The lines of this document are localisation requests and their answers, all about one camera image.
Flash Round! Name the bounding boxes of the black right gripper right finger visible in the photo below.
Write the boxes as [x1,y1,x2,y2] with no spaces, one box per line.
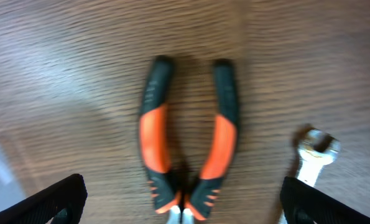
[280,177,370,224]

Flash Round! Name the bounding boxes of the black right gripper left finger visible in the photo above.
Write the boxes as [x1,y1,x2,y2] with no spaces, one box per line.
[0,174,88,224]

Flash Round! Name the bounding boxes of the orange black needle-nose pliers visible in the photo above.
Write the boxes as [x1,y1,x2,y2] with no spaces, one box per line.
[138,55,239,223]

